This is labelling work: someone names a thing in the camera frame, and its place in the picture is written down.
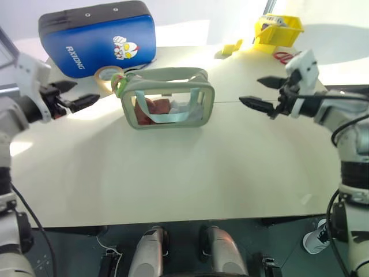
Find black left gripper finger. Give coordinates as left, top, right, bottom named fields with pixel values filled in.
left=68, top=94, right=101, bottom=114
left=52, top=81, right=78, bottom=93

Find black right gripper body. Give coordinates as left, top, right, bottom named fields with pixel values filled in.
left=269, top=70, right=303, bottom=121

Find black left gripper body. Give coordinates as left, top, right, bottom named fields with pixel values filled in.
left=39, top=83, right=78, bottom=119

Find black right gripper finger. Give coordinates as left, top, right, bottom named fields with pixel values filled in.
left=238, top=96, right=280, bottom=115
left=257, top=76, right=288, bottom=90

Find clear green-trimmed pouch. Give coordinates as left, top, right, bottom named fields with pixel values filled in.
left=119, top=66, right=217, bottom=131

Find dark red cloth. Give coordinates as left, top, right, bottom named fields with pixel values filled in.
left=133, top=98, right=171, bottom=125

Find white cloth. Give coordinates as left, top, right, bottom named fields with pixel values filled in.
left=168, top=99, right=204, bottom=122

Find beige tape roll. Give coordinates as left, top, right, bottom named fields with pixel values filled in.
left=93, top=65, right=125, bottom=93

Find green pink zipper pull loops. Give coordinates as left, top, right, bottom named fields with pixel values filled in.
left=110, top=73, right=128, bottom=98

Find yellow plastic bin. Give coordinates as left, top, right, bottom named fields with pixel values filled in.
left=253, top=14, right=305, bottom=55

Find small yellow plastic piece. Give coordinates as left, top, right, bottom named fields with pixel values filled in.
left=221, top=39, right=244, bottom=57

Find blue black cartoon print pad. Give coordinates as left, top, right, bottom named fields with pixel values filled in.
left=37, top=0, right=158, bottom=80

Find grey white item in bin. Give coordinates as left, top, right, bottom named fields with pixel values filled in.
left=260, top=15, right=285, bottom=30

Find white sneaker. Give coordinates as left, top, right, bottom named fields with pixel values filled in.
left=302, top=218, right=332, bottom=255

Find silver right robot leg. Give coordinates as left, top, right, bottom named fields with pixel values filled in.
left=199, top=226, right=250, bottom=277

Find silver robot leg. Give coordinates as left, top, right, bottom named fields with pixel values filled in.
left=199, top=226, right=250, bottom=277
left=127, top=226, right=170, bottom=277

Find silver left robot leg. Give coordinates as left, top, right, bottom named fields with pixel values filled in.
left=127, top=226, right=170, bottom=277

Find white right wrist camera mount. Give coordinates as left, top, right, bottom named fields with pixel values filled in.
left=284, top=48, right=320, bottom=119

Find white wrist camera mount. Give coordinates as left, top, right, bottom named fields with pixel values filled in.
left=284, top=48, right=320, bottom=119
left=13, top=51, right=52, bottom=124

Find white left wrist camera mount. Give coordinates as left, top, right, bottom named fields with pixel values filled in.
left=13, top=51, right=52, bottom=124

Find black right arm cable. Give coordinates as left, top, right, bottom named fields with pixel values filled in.
left=296, top=92, right=369, bottom=147
left=325, top=187, right=351, bottom=277

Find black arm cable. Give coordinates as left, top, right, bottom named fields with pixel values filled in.
left=325, top=187, right=351, bottom=277
left=296, top=92, right=369, bottom=147
left=10, top=184, right=58, bottom=277

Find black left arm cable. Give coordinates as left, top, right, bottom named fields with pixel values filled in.
left=10, top=184, right=58, bottom=277

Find thin white wire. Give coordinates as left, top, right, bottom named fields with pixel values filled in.
left=96, top=233, right=124, bottom=277

